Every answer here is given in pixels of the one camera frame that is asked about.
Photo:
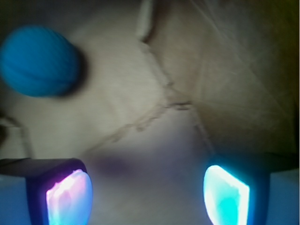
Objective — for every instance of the brown paper bag bin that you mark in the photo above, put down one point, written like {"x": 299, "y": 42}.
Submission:
{"x": 166, "y": 85}

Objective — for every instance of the blue dimpled ball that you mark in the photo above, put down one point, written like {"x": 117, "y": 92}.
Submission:
{"x": 39, "y": 62}

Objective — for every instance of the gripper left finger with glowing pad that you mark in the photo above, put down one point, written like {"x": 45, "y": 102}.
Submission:
{"x": 44, "y": 192}

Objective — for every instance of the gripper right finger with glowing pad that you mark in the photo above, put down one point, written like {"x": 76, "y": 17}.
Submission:
{"x": 253, "y": 189}

